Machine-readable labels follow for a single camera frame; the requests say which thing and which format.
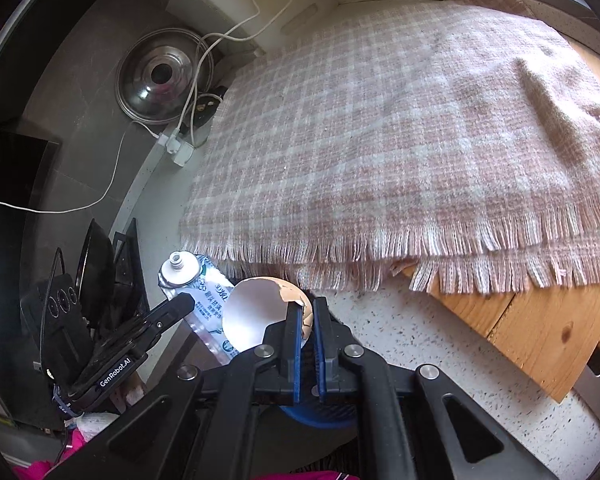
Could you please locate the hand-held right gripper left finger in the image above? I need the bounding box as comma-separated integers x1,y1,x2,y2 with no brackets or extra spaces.
45,305,304,480

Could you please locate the thin white charger cable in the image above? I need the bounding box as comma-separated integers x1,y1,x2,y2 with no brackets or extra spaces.
0,125,163,215

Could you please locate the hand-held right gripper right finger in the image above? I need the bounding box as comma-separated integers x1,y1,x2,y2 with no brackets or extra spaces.
312,297,558,480

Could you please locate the blue colander basket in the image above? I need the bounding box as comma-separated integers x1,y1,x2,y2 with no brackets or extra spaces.
277,395,358,430

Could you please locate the pink plaid fringed cloth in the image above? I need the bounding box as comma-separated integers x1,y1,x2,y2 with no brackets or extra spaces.
179,0,600,295

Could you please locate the steel pot lid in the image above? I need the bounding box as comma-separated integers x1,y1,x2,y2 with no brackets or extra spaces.
115,28,216,123

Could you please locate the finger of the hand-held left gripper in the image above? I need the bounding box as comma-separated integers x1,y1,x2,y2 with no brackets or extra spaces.
142,294,197,336

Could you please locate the white power strip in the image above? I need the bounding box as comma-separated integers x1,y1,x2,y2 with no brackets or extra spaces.
157,127,196,167

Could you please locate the pink clothing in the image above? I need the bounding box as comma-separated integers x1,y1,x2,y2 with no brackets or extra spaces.
12,427,348,480

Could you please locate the broken brown eggshell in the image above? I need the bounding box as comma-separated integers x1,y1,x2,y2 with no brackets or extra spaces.
221,276,312,352

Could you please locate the wooden board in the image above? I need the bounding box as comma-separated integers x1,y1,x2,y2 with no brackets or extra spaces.
392,35,600,403

